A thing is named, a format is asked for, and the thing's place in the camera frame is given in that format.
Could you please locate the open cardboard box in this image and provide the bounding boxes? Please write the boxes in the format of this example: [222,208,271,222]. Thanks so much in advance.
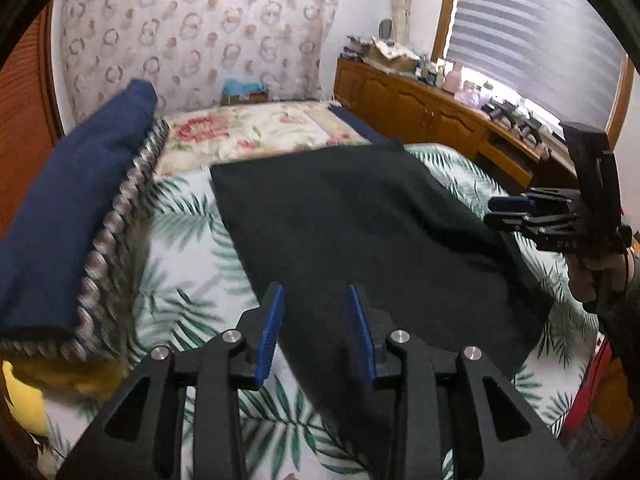
[370,40,421,73]

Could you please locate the light blue cloth bundle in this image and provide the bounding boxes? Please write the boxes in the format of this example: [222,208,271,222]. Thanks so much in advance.
[223,78,266,97]

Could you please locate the dark blue bed sheet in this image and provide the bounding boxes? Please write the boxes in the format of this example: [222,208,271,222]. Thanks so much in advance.
[330,107,396,147]

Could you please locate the red cloth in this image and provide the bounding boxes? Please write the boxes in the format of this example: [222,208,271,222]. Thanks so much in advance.
[575,340,618,421]

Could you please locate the floral blanket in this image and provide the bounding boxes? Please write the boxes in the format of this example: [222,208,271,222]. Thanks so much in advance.
[157,101,373,176]

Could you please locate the person's right hand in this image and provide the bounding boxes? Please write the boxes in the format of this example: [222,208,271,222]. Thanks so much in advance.
[567,245,640,317]

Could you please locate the beige window curtain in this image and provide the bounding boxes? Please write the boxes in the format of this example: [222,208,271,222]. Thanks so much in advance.
[390,0,418,43]

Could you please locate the circle pattern wall curtain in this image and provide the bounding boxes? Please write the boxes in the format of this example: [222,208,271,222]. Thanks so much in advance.
[60,0,341,123]

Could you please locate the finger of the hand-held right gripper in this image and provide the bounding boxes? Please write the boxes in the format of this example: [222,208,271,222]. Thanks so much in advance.
[484,212,533,235]
[487,196,538,214]

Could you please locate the navy blue cloth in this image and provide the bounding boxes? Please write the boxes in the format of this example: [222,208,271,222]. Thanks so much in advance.
[0,79,171,363]

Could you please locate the wooden cabinet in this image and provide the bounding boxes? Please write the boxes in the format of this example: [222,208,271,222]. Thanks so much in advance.
[332,57,581,191]

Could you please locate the striped window blind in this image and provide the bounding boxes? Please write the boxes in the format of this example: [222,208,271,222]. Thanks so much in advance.
[445,0,628,141]

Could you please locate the pink bottle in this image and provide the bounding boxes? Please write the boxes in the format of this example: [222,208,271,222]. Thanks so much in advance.
[442,62,463,93]

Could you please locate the black t-shirt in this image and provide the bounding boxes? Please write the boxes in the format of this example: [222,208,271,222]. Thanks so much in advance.
[210,140,556,480]

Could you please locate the palm leaf print sheet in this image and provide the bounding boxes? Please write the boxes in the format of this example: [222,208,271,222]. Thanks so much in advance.
[30,144,601,480]

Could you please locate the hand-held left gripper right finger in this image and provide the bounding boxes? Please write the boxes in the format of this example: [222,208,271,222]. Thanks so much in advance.
[348,284,581,480]

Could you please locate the yellow plush toy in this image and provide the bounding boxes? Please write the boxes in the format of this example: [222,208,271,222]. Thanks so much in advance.
[0,355,126,436]

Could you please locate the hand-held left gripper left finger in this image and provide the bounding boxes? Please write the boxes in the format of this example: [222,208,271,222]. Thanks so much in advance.
[55,281,287,480]

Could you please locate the black devices on cabinet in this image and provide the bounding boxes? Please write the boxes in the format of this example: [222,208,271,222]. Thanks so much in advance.
[482,100,543,141]

